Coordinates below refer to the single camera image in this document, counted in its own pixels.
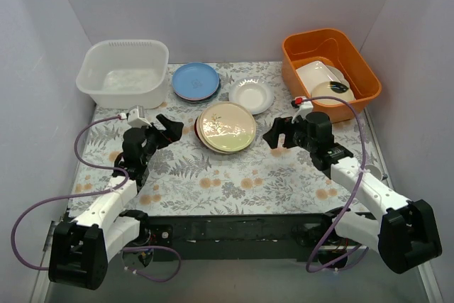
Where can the red scalloped plate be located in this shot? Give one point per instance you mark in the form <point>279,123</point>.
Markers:
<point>196,130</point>

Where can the cream plate with black mark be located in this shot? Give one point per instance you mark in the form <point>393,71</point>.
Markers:
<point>332,89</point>

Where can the blue round plate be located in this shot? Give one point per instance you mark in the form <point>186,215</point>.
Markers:
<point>195,80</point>

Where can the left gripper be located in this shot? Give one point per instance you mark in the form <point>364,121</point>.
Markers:
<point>158,133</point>

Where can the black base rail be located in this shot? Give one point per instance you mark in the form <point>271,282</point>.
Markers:
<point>231,237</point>

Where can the cream floral plate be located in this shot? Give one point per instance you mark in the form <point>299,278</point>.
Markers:
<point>227,126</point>

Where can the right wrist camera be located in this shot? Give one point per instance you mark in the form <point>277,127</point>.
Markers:
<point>302,103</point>

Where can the floral table mat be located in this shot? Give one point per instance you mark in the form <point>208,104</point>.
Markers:
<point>187,178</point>

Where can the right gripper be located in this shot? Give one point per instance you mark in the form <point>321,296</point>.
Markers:
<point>288,136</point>

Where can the white cup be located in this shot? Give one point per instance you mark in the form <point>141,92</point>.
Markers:
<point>375,171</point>

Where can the white scalloped bowl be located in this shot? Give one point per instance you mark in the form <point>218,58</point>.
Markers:
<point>253,93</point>

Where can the white plastic bin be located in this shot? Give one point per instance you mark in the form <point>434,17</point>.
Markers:
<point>119,74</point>

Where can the orange plastic bin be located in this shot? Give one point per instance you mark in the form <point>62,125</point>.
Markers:
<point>327,55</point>

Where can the white rectangular dish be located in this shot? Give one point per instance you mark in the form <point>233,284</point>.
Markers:
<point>317,72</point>

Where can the cream and blue plate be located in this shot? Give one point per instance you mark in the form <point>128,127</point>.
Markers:
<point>217,150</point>

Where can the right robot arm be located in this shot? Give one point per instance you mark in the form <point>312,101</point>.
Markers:
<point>403,232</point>

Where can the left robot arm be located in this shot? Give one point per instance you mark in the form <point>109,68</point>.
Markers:
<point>83,247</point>

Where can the pink plate under blue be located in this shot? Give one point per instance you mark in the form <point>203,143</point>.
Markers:
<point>201,99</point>

